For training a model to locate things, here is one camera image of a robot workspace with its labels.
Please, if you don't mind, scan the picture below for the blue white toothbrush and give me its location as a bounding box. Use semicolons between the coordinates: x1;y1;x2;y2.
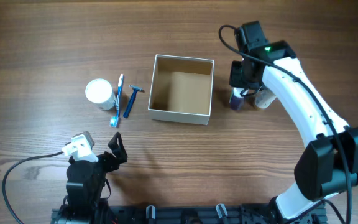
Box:
110;74;124;128

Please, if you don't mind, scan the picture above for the clear bottle dark liquid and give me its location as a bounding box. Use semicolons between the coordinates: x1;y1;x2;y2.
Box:
229;87;247;110

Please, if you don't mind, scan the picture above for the cotton swab tub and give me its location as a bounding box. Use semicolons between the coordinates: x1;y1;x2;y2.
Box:
85;78;116;111

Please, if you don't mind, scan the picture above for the blue disposable razor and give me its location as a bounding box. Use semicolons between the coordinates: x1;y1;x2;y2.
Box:
123;85;144;118

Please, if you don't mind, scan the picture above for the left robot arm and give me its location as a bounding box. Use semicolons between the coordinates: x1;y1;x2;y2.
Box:
51;131;127;224

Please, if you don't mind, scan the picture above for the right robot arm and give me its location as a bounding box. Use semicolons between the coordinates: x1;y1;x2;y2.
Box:
229;21;358;223

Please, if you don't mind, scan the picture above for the white open cardboard box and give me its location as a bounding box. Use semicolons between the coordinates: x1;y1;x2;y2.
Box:
148;54;214;125

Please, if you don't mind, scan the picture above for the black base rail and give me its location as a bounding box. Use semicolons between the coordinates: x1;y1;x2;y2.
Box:
50;202;326;224

